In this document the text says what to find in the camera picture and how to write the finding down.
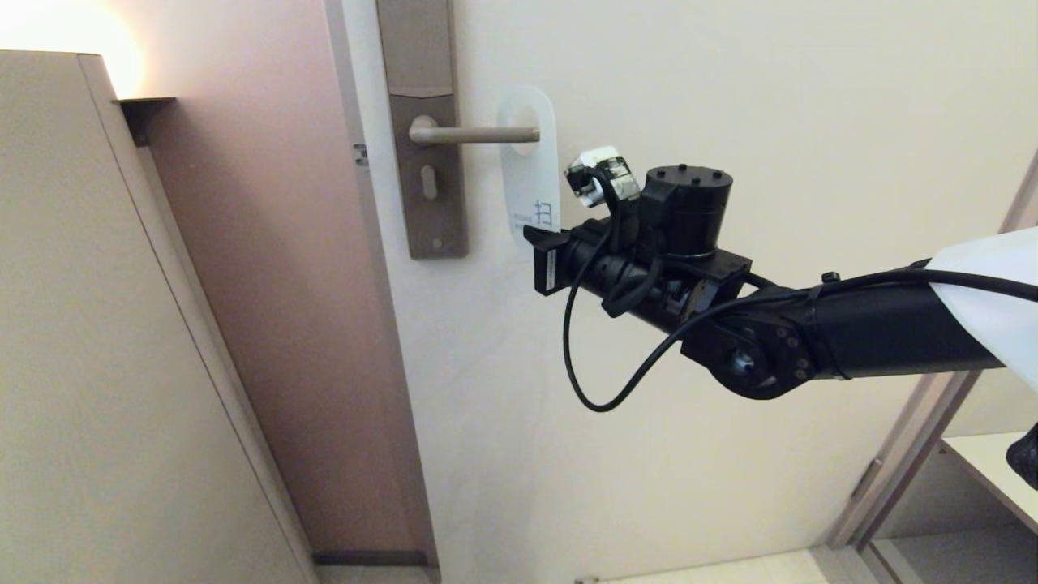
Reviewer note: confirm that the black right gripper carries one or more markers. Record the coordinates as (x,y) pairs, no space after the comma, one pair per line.
(600,272)

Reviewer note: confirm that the white and blue door hanger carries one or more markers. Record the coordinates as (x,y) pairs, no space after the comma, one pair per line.
(527,186)

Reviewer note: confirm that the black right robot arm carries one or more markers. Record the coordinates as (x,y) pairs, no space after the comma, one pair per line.
(876,332)

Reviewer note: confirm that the white room door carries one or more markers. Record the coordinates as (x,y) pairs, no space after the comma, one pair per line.
(649,487)

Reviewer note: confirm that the brown metal lock plate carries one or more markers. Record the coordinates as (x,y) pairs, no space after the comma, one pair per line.
(418,49)

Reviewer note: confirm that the white closet shelf board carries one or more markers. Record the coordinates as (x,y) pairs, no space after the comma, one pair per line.
(981,458)

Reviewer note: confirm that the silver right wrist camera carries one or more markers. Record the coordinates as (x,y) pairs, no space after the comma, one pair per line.
(604,166)

